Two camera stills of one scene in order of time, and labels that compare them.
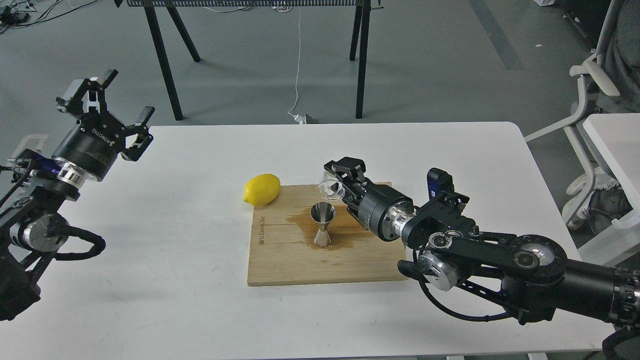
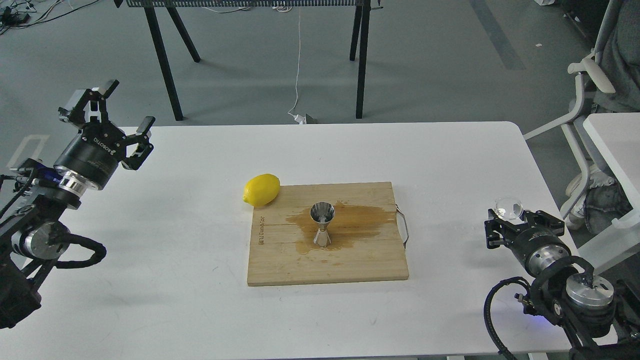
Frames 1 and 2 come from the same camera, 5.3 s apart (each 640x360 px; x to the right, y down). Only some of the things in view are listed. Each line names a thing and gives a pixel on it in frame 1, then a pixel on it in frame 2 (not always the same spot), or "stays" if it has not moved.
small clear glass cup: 332,188 to 511,208
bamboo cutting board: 301,236 stays
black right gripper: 382,209 to 536,249
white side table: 616,136 stays
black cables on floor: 13,12 stays
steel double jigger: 322,213 stays
